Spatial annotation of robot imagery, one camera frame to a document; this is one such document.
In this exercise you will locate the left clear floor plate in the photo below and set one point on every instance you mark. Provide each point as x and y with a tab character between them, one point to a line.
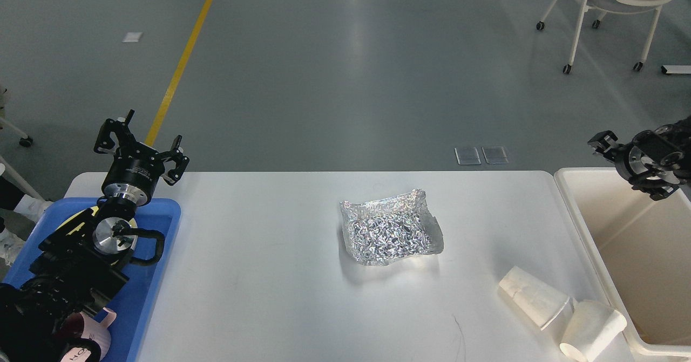
467	156

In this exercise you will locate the white bar on floor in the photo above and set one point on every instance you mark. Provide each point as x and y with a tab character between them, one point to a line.
676	70

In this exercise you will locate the white paper cup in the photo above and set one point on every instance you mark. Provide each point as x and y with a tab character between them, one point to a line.
539	301
591	329

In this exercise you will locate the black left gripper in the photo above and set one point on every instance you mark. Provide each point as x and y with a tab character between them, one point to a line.
131	178

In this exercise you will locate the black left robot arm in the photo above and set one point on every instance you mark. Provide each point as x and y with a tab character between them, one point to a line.
80	268

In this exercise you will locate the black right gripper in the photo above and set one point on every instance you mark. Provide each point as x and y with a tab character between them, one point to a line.
645	174

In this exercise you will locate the right clear floor plate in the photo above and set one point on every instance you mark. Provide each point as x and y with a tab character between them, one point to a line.
495	155

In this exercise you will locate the blue plastic tray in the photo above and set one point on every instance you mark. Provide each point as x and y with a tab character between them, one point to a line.
135	301

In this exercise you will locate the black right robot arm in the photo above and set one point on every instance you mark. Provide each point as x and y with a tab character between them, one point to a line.
669	146

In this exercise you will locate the aluminium foil sheet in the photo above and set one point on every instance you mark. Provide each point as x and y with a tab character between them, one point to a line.
382	232

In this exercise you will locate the person in black clothes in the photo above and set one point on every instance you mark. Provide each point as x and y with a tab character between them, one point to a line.
13	198

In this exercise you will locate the beige plastic bin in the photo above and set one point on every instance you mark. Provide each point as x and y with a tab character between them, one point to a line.
640	249

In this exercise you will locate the clear floor plate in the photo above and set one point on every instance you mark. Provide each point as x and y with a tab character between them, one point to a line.
495	155
467	156

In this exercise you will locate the pink ribbed mug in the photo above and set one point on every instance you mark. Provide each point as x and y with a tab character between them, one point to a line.
80	325

